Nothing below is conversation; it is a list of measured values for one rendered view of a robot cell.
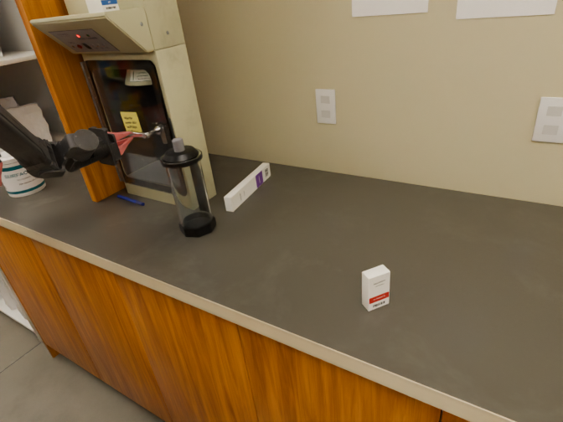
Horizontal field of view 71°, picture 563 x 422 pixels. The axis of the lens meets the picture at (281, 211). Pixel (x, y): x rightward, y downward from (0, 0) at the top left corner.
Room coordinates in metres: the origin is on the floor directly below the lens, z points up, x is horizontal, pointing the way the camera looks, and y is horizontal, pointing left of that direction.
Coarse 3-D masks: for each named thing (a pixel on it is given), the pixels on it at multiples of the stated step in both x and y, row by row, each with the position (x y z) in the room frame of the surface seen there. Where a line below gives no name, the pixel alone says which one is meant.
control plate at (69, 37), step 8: (56, 32) 1.16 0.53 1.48; (64, 32) 1.14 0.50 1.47; (72, 32) 1.13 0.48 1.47; (80, 32) 1.11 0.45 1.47; (88, 32) 1.09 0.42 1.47; (64, 40) 1.19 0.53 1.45; (72, 40) 1.17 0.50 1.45; (80, 40) 1.15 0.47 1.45; (88, 40) 1.14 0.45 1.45; (96, 40) 1.12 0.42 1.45; (104, 40) 1.10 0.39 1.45; (72, 48) 1.22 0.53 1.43; (96, 48) 1.16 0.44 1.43; (104, 48) 1.14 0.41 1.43; (112, 48) 1.12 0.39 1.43
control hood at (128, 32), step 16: (64, 16) 1.12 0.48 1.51; (80, 16) 1.05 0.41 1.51; (96, 16) 1.02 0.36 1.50; (112, 16) 1.01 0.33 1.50; (128, 16) 1.05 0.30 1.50; (144, 16) 1.09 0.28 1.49; (48, 32) 1.18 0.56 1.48; (96, 32) 1.08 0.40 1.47; (112, 32) 1.05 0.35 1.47; (128, 32) 1.04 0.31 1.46; (144, 32) 1.08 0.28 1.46; (128, 48) 1.09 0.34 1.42; (144, 48) 1.07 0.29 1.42
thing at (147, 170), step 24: (96, 72) 1.23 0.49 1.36; (120, 72) 1.17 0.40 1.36; (144, 72) 1.11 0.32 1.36; (120, 96) 1.19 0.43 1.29; (144, 96) 1.12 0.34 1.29; (120, 120) 1.21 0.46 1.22; (144, 120) 1.14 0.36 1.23; (144, 144) 1.16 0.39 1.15; (168, 144) 1.09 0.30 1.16; (144, 168) 1.18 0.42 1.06; (168, 192) 1.13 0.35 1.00
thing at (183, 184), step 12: (168, 168) 0.94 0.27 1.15; (180, 168) 0.93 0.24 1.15; (192, 168) 0.94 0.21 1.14; (180, 180) 0.93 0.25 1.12; (192, 180) 0.94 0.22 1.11; (204, 180) 0.99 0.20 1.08; (180, 192) 0.93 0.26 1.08; (192, 192) 0.94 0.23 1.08; (204, 192) 0.96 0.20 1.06; (180, 204) 0.94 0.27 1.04; (192, 204) 0.93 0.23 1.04; (204, 204) 0.95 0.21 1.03; (180, 216) 0.95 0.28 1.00; (192, 216) 0.93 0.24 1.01; (204, 216) 0.95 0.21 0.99; (192, 228) 0.93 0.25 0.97
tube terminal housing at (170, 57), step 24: (72, 0) 1.25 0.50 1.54; (120, 0) 1.14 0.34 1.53; (144, 0) 1.10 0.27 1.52; (168, 0) 1.16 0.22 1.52; (168, 24) 1.15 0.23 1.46; (168, 48) 1.13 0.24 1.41; (168, 72) 1.12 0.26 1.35; (168, 96) 1.10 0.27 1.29; (192, 96) 1.17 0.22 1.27; (192, 120) 1.15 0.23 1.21; (192, 144) 1.14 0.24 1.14; (144, 192) 1.22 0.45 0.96
